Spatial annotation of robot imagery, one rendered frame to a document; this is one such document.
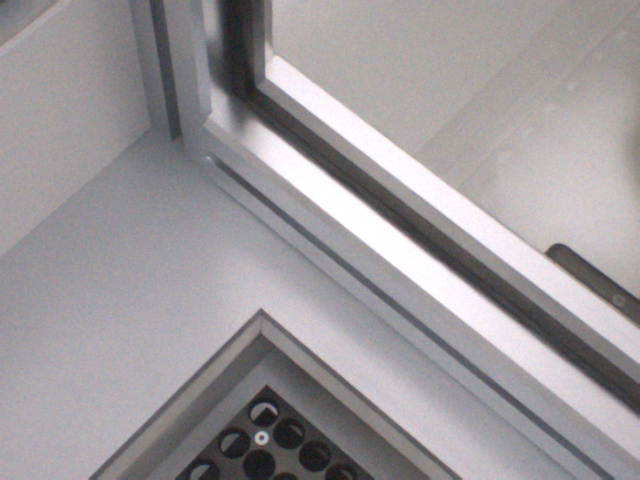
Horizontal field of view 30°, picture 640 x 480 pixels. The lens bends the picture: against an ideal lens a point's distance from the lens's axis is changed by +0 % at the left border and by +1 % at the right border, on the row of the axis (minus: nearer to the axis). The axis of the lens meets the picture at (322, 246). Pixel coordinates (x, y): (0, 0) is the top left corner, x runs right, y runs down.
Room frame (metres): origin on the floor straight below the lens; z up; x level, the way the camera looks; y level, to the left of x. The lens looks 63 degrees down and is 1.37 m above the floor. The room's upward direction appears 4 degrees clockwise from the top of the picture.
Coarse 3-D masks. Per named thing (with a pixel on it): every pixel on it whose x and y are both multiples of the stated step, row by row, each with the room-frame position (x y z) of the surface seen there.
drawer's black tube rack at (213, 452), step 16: (272, 416) 0.17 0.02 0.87; (224, 432) 0.15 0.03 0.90; (240, 432) 0.15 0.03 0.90; (288, 432) 0.16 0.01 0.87; (208, 448) 0.14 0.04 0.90; (240, 448) 0.15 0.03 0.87; (256, 448) 0.14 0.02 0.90; (272, 448) 0.14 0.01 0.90; (192, 464) 0.13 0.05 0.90; (208, 464) 0.13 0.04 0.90; (224, 464) 0.13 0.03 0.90; (240, 464) 0.13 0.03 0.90; (256, 464) 0.14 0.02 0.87; (272, 464) 0.14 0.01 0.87; (288, 464) 0.14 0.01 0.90; (304, 464) 0.14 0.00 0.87; (320, 464) 0.15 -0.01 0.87
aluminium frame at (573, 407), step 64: (0, 0) 0.23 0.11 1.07; (192, 0) 0.24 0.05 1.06; (192, 64) 0.25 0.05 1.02; (192, 128) 0.25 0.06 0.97; (256, 128) 0.24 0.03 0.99; (256, 192) 0.23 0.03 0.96; (320, 192) 0.21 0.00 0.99; (320, 256) 0.20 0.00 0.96; (384, 256) 0.19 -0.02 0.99; (448, 256) 0.19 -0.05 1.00; (384, 320) 0.18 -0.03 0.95; (448, 320) 0.17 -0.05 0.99; (512, 320) 0.17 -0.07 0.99; (512, 384) 0.15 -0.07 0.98; (576, 384) 0.15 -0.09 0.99; (576, 448) 0.13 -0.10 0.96
